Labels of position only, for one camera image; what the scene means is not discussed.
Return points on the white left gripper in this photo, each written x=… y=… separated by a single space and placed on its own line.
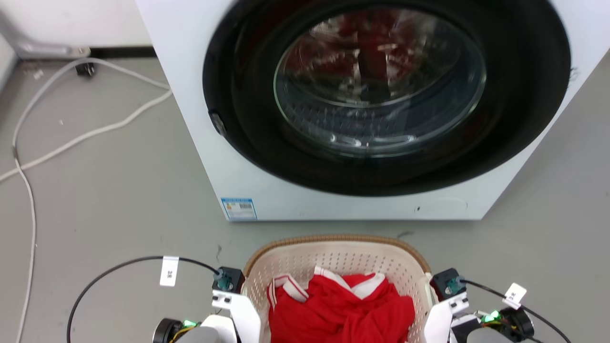
x=247 y=319

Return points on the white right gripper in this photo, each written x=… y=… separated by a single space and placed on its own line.
x=439 y=324

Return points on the cream perforated laundry basket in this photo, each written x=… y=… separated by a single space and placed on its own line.
x=295 y=259

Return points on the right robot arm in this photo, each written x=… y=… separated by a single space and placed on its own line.
x=481 y=333

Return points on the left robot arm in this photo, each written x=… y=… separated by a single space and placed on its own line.
x=209 y=333

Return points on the red and white garment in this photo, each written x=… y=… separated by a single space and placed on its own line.
x=343 y=309

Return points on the blue energy label sticker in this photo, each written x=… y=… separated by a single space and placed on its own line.
x=239 y=208

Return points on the white front-load washing machine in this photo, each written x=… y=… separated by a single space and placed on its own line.
x=200 y=181

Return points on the round black washer door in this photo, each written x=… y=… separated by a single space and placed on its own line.
x=248 y=143

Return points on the small black floor plug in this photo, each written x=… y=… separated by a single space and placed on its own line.
x=86 y=70

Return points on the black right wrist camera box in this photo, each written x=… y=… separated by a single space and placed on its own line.
x=447 y=283

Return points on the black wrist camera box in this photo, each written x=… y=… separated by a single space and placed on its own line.
x=230 y=279
x=447 y=283

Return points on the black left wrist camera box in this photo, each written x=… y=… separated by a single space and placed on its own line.
x=230 y=279

